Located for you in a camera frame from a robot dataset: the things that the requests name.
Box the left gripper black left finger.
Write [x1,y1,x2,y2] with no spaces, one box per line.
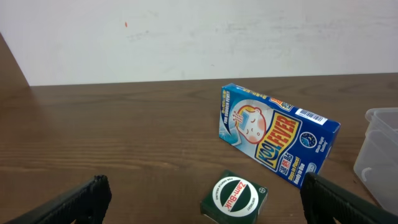
[6,175,112,224]

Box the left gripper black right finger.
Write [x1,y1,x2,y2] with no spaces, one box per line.
[300,172,397,224]

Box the clear plastic container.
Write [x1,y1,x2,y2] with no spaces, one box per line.
[353,108,397,215]

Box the blue KoolFever box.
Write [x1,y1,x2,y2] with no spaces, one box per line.
[219,83,341,188]

